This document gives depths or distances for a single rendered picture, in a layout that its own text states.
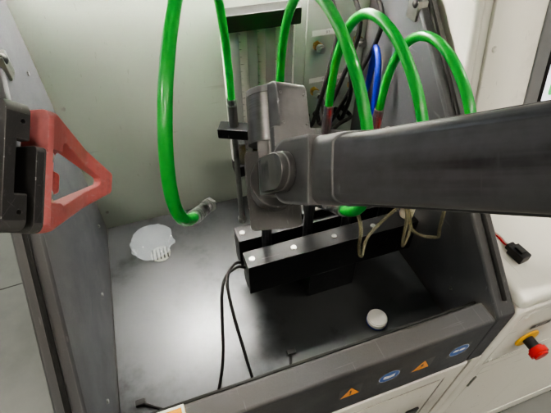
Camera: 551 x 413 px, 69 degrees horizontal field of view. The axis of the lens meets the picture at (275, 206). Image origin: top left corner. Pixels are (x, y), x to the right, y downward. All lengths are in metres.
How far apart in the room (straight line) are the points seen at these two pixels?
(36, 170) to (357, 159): 0.20
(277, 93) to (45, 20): 0.47
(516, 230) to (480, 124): 0.65
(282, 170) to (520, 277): 0.55
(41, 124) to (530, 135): 0.25
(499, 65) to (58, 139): 0.69
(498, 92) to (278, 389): 0.61
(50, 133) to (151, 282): 0.68
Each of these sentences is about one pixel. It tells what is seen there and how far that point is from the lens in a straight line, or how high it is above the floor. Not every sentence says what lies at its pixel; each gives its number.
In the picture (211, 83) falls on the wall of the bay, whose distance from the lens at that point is 0.84.
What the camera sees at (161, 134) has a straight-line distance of 0.38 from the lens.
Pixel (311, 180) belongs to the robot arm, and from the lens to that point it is 0.32.
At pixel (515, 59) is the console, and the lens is 0.81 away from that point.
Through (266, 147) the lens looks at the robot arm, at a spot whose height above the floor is 1.30.
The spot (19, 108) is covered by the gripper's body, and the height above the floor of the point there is 1.44.
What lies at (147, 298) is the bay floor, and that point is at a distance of 0.88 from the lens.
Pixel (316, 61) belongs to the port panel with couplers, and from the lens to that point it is 0.89.
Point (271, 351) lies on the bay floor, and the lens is 0.79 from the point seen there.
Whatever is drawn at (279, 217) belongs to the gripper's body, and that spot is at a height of 1.17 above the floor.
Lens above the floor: 1.54
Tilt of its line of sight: 45 degrees down
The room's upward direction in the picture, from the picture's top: straight up
